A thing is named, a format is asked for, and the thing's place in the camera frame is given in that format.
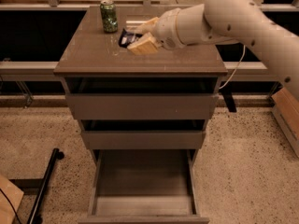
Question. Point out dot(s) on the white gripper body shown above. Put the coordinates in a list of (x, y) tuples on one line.
[(165, 28)]

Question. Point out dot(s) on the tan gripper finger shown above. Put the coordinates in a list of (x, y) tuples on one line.
[(145, 45), (146, 27)]

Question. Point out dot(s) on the dark blue rxbar wrapper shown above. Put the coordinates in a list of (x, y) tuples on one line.
[(127, 38)]

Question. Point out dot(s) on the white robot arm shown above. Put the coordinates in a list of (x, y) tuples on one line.
[(220, 21)]

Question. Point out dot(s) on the grey drawer cabinet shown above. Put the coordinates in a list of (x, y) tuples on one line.
[(93, 53)]

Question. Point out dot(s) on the grey top drawer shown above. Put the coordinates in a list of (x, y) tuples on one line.
[(143, 98)]

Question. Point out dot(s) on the grey drawer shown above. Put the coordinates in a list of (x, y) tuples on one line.
[(143, 187), (143, 98), (144, 134)]

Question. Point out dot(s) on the grey middle drawer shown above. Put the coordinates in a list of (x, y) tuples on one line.
[(144, 134)]

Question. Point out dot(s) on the grey bottom drawer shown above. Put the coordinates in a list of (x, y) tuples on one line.
[(143, 187)]

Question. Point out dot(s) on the green soda can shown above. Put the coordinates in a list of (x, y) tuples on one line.
[(109, 17)]

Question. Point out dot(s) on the cardboard box right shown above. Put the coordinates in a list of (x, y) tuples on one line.
[(286, 112)]

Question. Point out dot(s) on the black metal stand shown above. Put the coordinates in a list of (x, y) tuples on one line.
[(38, 187)]

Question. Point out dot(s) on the cardboard piece left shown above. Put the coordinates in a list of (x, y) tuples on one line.
[(10, 201)]

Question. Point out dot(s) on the metal railing frame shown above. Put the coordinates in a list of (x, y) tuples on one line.
[(241, 71)]

